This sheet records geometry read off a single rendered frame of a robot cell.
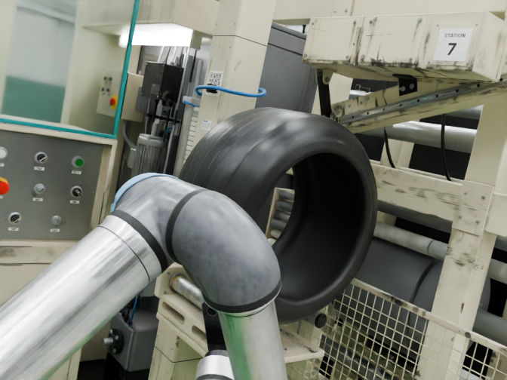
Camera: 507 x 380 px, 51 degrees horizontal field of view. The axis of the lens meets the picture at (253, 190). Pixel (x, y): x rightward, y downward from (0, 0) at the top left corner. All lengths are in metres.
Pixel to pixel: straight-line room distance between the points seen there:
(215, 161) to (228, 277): 0.63
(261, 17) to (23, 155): 0.84
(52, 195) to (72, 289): 1.14
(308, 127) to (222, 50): 0.47
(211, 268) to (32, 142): 1.17
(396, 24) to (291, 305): 0.81
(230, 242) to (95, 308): 0.19
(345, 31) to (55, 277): 1.21
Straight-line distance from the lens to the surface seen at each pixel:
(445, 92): 1.59
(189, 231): 0.72
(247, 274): 0.71
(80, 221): 1.91
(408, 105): 1.65
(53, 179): 1.84
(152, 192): 0.79
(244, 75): 1.67
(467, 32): 1.45
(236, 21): 1.66
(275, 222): 1.98
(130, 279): 0.75
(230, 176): 1.25
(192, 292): 1.56
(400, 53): 1.54
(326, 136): 1.36
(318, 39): 1.76
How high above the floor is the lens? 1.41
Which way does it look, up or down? 7 degrees down
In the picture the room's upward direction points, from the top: 12 degrees clockwise
